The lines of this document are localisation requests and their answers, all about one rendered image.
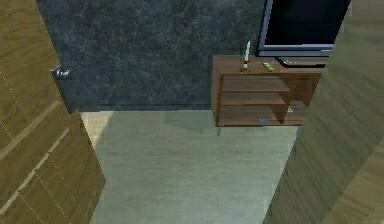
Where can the brown wooden room door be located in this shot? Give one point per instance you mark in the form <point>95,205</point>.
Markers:
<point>30,133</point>

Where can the black television set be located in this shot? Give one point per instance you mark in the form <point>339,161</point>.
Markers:
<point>300,23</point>

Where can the white candle on brass holder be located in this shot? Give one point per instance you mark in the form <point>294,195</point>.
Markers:
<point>246,59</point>

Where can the brown wooden shelf unit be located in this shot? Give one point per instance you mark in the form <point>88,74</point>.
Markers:
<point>253,96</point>

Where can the yellow remote control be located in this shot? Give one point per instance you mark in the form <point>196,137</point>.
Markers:
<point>268,66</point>

